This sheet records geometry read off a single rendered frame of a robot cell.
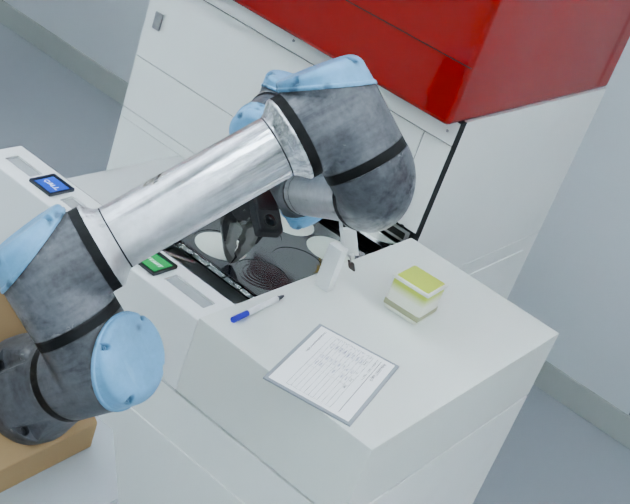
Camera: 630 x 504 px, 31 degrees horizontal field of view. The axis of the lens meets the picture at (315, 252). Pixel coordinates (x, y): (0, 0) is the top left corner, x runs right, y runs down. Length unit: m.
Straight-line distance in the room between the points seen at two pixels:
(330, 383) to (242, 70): 0.93
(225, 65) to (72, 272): 1.15
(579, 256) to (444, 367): 1.92
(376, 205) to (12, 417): 0.55
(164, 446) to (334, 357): 0.33
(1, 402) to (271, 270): 0.72
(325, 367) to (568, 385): 2.20
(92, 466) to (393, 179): 0.60
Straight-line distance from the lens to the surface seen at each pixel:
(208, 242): 2.11
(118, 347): 1.41
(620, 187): 3.66
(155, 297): 1.82
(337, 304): 1.92
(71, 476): 1.64
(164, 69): 2.59
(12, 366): 1.54
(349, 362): 1.78
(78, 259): 1.39
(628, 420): 3.84
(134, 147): 2.69
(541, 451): 3.63
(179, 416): 1.86
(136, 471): 1.97
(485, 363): 1.94
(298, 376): 1.71
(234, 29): 2.45
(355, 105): 1.42
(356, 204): 1.46
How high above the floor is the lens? 1.91
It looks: 27 degrees down
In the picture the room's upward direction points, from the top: 20 degrees clockwise
